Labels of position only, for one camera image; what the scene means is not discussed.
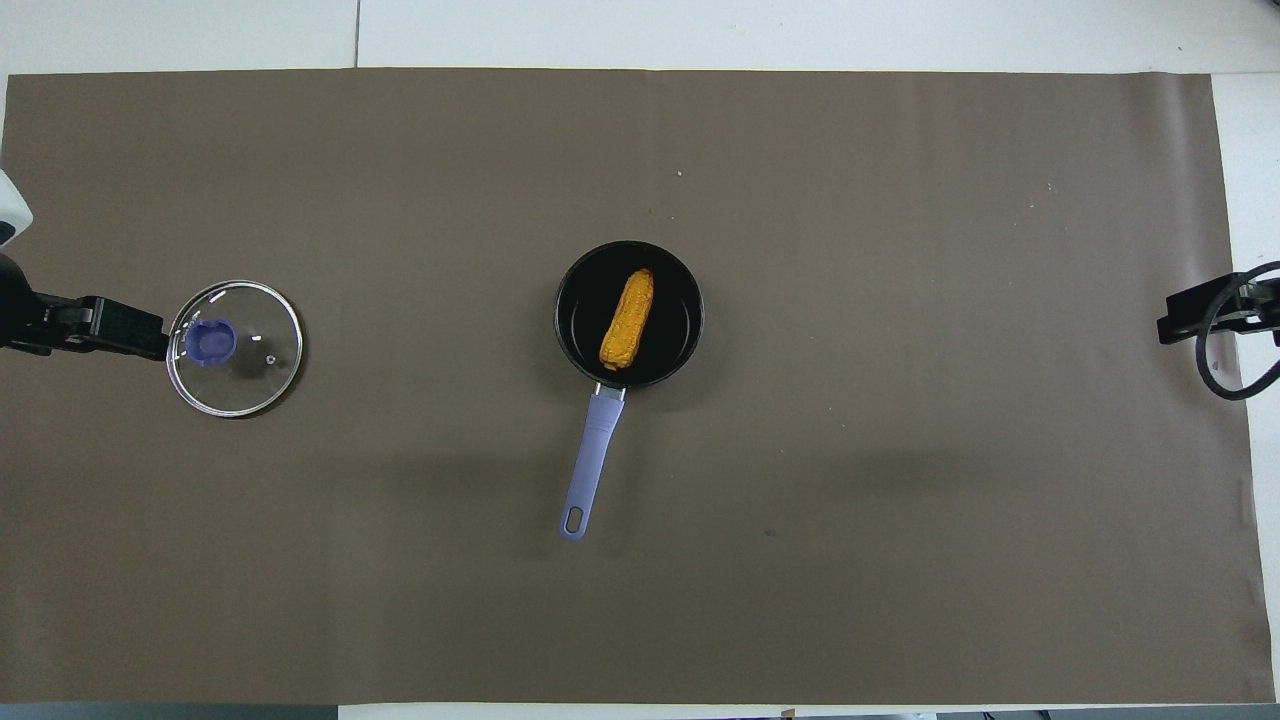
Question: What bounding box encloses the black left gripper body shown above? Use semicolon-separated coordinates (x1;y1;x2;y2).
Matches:
0;253;101;358

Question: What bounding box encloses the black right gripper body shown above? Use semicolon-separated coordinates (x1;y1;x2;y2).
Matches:
1238;270;1280;349

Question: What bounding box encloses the brown table mat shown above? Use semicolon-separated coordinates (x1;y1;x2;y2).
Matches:
0;68;1276;706

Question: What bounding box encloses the yellow corn cob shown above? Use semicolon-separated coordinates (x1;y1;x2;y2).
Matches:
598;268;656;372

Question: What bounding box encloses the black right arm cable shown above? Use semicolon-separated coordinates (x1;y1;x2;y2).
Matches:
1196;260;1280;402

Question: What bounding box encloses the dark blue pot, lilac handle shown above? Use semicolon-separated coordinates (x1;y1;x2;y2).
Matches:
554;240;706;543

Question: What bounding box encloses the glass lid with blue knob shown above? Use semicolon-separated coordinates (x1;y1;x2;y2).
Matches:
165;280;304;418

